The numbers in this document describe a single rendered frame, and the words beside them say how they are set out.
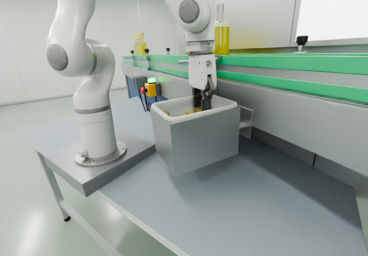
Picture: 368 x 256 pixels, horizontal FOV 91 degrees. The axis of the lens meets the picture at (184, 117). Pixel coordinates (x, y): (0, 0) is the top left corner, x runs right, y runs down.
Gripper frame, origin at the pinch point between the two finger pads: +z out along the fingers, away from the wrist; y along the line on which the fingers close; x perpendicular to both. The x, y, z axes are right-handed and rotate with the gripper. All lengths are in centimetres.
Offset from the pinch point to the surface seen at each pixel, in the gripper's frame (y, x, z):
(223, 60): 7.4, -13.7, -12.0
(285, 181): -19.1, -19.2, 24.8
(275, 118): -17.7, -12.8, 2.0
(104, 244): 32, 45, 80
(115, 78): 606, -10, 63
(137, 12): 610, -114, -134
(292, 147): -10.1, -33.5, 21.2
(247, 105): -7.4, -12.4, 1.0
